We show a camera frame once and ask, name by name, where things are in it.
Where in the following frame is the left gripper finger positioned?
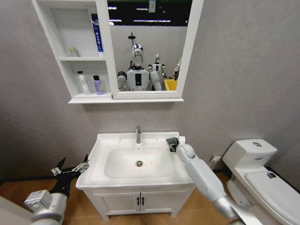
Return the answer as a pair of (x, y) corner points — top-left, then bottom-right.
(51, 157), (67, 176)
(74, 153), (91, 175)

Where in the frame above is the white ceramic washbasin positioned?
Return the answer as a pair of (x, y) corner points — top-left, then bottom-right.
(75, 131), (195, 189)

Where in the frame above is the white vanity cabinet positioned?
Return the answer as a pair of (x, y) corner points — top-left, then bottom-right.
(81, 182), (195, 221)

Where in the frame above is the mirror cabinet door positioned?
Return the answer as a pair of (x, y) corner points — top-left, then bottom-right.
(96, 0), (205, 100)

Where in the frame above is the blue facial cleanser tube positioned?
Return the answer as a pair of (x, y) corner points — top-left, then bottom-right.
(90, 13), (105, 58)

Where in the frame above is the pale robot torso shell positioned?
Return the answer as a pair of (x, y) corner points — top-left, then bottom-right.
(0, 195), (34, 225)

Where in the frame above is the purple bottle black cap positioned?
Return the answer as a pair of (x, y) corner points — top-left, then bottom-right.
(92, 75), (104, 96)

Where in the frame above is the white bottle black cap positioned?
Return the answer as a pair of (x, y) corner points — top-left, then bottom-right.
(76, 70), (91, 96)

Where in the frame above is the white toilet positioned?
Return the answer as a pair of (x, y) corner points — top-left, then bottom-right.
(221, 138), (300, 225)

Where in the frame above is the white wall cabinet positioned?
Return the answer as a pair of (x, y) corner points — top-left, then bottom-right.
(31, 0), (205, 105)

